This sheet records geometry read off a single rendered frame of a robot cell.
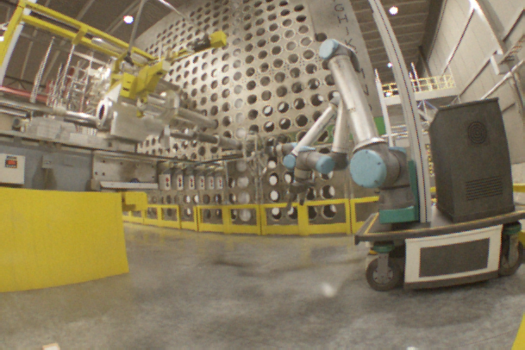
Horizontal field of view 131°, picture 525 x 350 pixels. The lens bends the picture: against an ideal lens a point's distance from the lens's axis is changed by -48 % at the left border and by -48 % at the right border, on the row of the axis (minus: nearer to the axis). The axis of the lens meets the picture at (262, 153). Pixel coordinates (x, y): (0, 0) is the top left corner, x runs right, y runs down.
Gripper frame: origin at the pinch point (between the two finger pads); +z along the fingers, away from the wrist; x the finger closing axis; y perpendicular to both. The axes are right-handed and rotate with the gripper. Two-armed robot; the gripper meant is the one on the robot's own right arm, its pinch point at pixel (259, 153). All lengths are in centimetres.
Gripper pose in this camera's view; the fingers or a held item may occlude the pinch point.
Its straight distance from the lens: 185.5
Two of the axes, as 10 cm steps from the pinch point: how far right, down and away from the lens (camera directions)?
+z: -8.8, 1.4, 4.4
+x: 4.7, 2.3, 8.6
